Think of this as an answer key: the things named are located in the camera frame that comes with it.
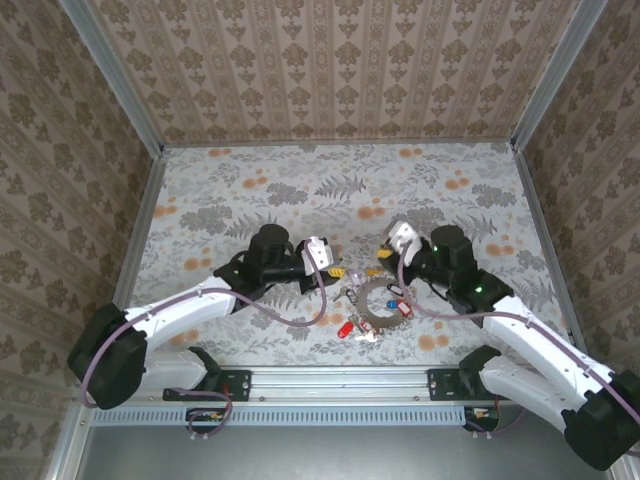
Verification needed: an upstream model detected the grey metal panel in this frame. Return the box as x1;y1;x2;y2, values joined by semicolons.
82;424;621;480

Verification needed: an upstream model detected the aluminium table side rail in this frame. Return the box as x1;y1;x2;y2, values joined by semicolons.
112;149;169;311
512;147;586;351

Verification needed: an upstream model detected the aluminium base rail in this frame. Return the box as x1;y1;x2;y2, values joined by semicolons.
162;367;501;405

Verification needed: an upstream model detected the grey slotted cable duct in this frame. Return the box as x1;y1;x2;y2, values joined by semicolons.
92;405;469;427

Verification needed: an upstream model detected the small circuit board with wires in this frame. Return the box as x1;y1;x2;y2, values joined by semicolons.
187;407;234;435
463;405;503;432

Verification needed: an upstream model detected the aluminium frame post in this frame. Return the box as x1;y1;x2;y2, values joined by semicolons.
510;0;611;151
57;0;166;156

